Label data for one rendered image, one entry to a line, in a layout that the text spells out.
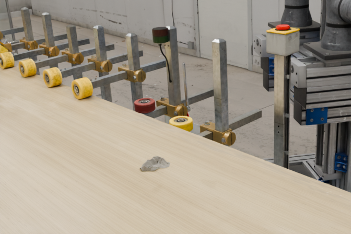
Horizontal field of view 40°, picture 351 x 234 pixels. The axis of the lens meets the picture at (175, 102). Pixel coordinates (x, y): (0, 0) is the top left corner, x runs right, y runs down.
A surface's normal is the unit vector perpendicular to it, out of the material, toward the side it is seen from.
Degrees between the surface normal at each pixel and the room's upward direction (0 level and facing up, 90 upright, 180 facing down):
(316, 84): 90
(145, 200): 0
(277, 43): 90
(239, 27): 90
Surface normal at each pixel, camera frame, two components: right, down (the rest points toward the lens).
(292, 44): 0.66, 0.22
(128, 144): -0.07, -0.94
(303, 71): 0.11, 0.33
